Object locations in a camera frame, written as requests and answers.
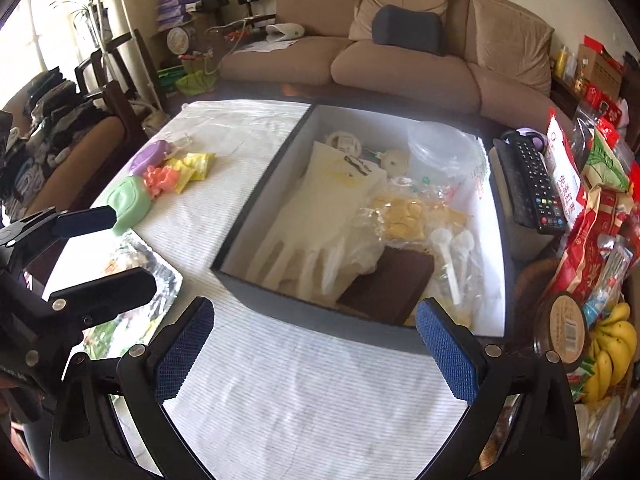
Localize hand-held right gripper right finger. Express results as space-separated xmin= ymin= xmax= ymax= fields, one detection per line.
xmin=415 ymin=297 xmax=593 ymax=480

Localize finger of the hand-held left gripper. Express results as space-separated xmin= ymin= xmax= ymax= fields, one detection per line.
xmin=47 ymin=267 xmax=158 ymax=333
xmin=0 ymin=205 xmax=118 ymax=261

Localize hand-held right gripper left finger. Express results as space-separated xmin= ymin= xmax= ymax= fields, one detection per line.
xmin=48 ymin=296 xmax=216 ymax=480

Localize black storage box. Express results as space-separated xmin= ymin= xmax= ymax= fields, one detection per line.
xmin=210 ymin=102 xmax=516 ymax=358

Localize clear plastic bowl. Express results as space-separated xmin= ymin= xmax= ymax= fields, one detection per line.
xmin=406 ymin=121 xmax=480 ymax=168

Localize green round case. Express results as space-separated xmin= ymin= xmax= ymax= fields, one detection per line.
xmin=102 ymin=175 xmax=153 ymax=236

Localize brown armchair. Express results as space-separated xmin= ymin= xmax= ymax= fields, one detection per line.
xmin=0 ymin=115 xmax=128 ymax=221

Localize purple round case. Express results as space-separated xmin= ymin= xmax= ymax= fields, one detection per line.
xmin=131 ymin=139 xmax=173 ymax=173

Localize brown flat box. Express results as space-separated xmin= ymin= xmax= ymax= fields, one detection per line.
xmin=336 ymin=247 xmax=436 ymax=326

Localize small yellow packet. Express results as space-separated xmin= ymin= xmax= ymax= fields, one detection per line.
xmin=165 ymin=160 xmax=197 ymax=193
xmin=182 ymin=152 xmax=216 ymax=181

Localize white plastic spoon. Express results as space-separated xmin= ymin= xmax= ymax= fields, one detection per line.
xmin=430 ymin=227 xmax=463 ymax=306
xmin=450 ymin=230 xmax=476 ymax=281

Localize pile of clothes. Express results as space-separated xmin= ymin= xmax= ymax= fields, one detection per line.
xmin=0 ymin=67 xmax=116 ymax=196

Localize brown lid food cup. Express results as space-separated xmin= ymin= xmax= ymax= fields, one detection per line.
xmin=532 ymin=290 xmax=591 ymax=366

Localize white striped table cloth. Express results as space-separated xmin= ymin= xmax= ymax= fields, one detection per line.
xmin=42 ymin=97 xmax=481 ymax=480

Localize clear plastic bag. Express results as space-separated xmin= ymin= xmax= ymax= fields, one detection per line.
xmin=345 ymin=230 xmax=396 ymax=286

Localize yellow plastic packet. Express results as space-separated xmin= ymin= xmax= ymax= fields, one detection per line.
xmin=372 ymin=194 xmax=431 ymax=241

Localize dark wooden chair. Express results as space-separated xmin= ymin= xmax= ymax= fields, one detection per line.
xmin=75 ymin=30 xmax=168 ymax=131

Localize bunch of bananas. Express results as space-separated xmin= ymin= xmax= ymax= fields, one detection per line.
xmin=582 ymin=302 xmax=638 ymax=403

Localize green bag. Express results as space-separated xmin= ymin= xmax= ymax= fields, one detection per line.
xmin=160 ymin=65 xmax=218 ymax=96

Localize printed paper sheet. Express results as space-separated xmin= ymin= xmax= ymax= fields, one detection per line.
xmin=467 ymin=157 xmax=491 ymax=186

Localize large red snack bag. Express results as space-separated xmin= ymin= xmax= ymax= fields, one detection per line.
xmin=555 ymin=185 xmax=636 ymax=306

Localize black remote control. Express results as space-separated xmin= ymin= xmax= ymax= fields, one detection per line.
xmin=492 ymin=137 xmax=568 ymax=235

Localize white rubber gloves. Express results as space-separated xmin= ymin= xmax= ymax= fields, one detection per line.
xmin=245 ymin=140 xmax=388 ymax=301

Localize potted green plant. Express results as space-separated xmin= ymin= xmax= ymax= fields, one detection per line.
xmin=50 ymin=0 xmax=116 ymax=56

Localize red and white snack bag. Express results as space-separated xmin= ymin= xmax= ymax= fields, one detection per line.
xmin=542 ymin=107 xmax=588 ymax=226

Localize stack of purple packets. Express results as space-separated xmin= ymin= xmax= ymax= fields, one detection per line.
xmin=156 ymin=0 xmax=198 ymax=28

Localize purple round toy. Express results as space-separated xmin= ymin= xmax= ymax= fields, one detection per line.
xmin=500 ymin=127 xmax=547 ymax=153

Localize white round plastic reel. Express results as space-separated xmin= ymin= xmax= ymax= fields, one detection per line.
xmin=326 ymin=130 xmax=363 ymax=153

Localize green and white packet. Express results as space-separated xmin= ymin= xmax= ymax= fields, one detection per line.
xmin=585 ymin=125 xmax=631 ymax=193

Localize white papers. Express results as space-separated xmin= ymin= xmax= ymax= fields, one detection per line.
xmin=235 ymin=40 xmax=296 ymax=53

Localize white massager device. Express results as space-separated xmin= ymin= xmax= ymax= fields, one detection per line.
xmin=265 ymin=23 xmax=304 ymax=43

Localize red gift box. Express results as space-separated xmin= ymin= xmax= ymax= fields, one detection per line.
xmin=585 ymin=85 xmax=626 ymax=126

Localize beige sofa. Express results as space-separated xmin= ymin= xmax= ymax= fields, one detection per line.
xmin=220 ymin=0 xmax=556 ymax=116

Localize yellow bottle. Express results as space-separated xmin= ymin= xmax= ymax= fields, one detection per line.
xmin=552 ymin=45 xmax=576 ymax=81

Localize brown cardboard box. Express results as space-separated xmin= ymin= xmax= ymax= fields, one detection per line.
xmin=575 ymin=42 xmax=626 ymax=101

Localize grey lumbar cushion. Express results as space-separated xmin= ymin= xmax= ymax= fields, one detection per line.
xmin=372 ymin=5 xmax=446 ymax=56

